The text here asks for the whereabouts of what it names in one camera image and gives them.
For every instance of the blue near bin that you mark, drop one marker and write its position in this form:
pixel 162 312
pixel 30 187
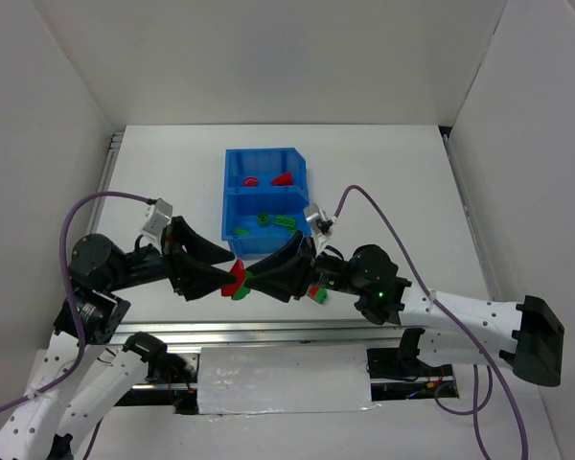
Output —
pixel 240 207

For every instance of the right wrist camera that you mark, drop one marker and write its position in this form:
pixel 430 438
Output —
pixel 321 226

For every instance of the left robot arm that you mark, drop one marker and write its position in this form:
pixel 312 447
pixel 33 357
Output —
pixel 55 414

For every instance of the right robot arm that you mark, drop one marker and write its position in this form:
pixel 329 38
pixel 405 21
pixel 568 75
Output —
pixel 439 328

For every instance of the blue bin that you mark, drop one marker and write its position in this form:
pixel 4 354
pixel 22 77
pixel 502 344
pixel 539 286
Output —
pixel 240 207
pixel 266 165

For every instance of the green sloped 2x2 brick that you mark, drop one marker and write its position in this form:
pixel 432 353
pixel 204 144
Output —
pixel 263 219

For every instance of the green 2x4 plate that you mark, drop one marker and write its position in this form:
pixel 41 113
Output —
pixel 285 221

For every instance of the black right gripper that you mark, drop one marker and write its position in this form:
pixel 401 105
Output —
pixel 307 267

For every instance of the green curved brick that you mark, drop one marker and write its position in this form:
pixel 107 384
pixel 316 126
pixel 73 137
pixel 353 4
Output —
pixel 241 232
pixel 243 289

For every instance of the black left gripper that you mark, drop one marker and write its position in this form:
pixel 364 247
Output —
pixel 173 260

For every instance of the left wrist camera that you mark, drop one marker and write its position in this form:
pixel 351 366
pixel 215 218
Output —
pixel 157 217

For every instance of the blue far bin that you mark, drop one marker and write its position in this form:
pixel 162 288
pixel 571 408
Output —
pixel 266 165

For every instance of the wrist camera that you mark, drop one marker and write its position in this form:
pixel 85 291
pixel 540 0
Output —
pixel 321 226
pixel 157 217

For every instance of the green red green brick stack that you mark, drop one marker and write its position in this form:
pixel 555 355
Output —
pixel 317 294

